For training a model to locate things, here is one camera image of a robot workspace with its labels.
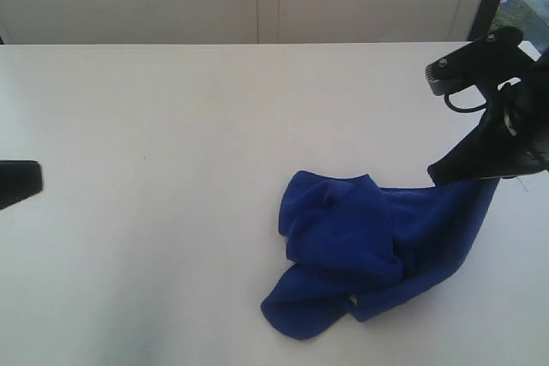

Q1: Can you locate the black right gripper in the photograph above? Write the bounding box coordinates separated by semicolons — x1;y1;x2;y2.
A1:
427;79;548;185

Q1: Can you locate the blue towel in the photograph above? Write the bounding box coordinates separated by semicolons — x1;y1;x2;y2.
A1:
261;171;498;340

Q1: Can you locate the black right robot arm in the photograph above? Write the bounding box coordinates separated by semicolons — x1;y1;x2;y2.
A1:
427;52;548;186

